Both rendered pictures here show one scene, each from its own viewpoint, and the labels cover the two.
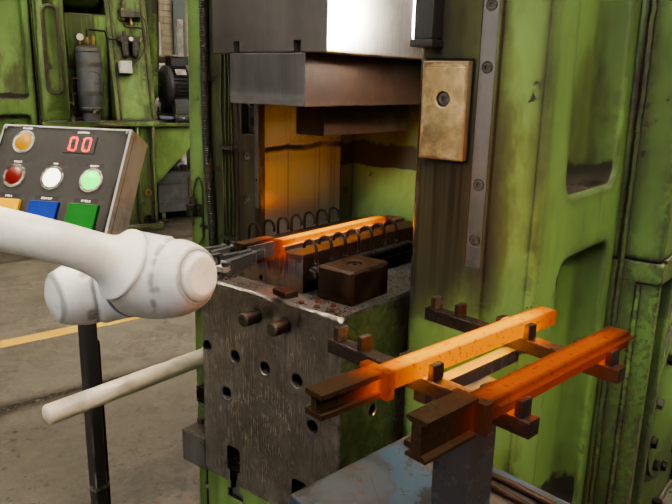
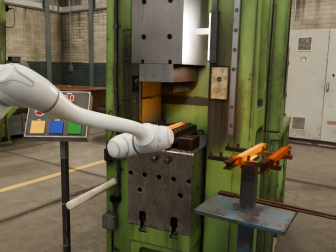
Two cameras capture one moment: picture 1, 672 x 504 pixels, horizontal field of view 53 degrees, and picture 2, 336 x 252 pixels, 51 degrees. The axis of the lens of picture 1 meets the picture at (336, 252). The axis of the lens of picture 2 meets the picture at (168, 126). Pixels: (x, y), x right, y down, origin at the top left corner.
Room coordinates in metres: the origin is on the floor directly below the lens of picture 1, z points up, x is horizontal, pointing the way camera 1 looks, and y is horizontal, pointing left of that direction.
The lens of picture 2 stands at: (-0.52, 0.59, 1.34)
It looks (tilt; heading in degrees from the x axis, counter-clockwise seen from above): 9 degrees down; 344
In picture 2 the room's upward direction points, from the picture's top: 1 degrees clockwise
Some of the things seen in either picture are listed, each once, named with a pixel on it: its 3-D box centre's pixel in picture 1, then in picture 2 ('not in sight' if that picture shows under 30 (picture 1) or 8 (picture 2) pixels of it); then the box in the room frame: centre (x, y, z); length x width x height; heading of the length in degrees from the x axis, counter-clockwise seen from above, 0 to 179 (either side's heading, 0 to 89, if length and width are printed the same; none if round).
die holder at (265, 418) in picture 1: (351, 360); (177, 176); (1.46, -0.04, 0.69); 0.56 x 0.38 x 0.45; 141
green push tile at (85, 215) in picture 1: (81, 220); (74, 128); (1.47, 0.56, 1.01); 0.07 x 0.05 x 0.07; 76
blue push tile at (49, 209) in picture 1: (41, 217); (56, 127); (1.49, 0.66, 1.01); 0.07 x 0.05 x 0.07; 76
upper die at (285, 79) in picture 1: (336, 80); (171, 72); (1.49, 0.01, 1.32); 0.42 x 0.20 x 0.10; 141
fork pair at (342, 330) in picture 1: (403, 320); (225, 148); (0.94, -0.10, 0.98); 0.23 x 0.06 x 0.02; 134
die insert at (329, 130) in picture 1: (355, 118); (177, 86); (1.50, -0.04, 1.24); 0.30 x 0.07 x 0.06; 141
